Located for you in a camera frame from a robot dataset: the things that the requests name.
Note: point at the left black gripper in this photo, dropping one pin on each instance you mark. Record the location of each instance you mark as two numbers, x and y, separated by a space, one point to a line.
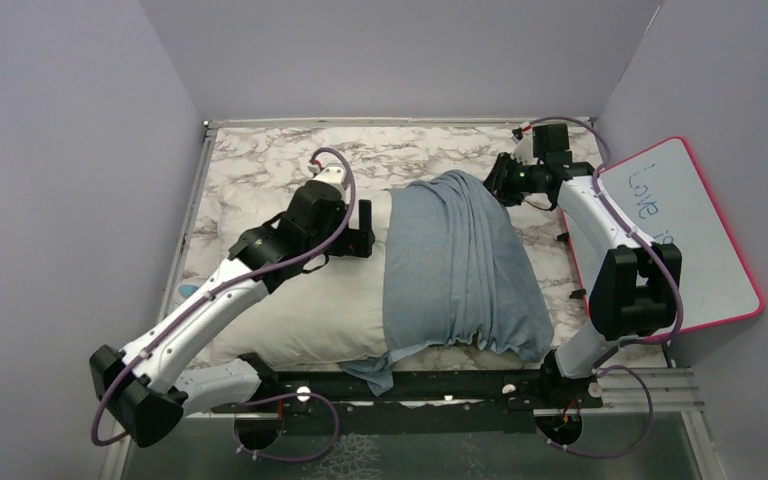
357 243

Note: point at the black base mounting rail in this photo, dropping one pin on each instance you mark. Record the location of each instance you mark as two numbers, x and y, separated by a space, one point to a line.
420 402

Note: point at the white pillow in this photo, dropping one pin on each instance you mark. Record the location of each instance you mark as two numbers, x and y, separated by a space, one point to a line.
329 316

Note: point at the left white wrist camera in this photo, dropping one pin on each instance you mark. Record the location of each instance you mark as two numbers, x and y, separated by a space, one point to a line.
333 174

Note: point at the patchwork and blue pillowcase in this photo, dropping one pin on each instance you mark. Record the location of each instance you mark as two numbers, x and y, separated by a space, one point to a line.
455 272

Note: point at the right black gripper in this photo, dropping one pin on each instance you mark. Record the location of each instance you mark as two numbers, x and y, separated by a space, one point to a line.
495 180

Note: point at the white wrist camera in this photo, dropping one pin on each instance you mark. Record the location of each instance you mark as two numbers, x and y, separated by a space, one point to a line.
523 150
333 174

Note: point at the pink framed whiteboard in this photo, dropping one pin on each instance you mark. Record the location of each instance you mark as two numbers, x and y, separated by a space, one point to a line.
662 191

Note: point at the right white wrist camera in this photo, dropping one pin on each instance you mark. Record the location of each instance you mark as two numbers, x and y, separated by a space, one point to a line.
523 150

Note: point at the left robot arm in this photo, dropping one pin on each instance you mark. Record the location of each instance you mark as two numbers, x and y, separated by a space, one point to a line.
144 385

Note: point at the blue packaged toothbrush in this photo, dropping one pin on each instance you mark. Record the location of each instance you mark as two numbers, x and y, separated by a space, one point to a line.
186 290

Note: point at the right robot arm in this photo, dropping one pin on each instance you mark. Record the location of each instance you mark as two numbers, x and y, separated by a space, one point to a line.
633 297

